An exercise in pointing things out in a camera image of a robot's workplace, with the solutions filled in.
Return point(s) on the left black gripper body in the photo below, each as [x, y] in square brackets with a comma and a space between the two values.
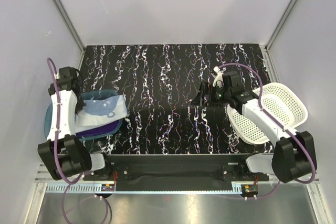
[80, 104]

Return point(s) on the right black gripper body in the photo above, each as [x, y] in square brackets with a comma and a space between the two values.
[217, 96]

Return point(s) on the light blue towel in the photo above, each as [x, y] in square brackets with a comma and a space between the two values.
[98, 113]

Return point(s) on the purple towel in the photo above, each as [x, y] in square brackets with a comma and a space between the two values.
[108, 128]

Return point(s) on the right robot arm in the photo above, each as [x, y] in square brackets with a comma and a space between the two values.
[267, 114]

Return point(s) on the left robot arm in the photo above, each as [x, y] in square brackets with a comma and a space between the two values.
[63, 154]

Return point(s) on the blue transparent plastic bin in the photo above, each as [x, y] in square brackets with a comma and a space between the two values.
[96, 95]

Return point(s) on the white perforated laundry basket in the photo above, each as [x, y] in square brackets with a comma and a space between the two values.
[277, 99]

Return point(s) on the left orange connector box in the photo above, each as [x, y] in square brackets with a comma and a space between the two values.
[108, 187]

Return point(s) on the orange connector box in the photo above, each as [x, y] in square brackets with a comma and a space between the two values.
[108, 187]
[250, 188]

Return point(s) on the right orange connector box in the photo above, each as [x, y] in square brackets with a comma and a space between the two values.
[250, 188]

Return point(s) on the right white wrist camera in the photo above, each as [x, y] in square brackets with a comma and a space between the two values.
[218, 77]

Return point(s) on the white slotted cable duct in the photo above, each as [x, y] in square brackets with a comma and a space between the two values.
[123, 188]

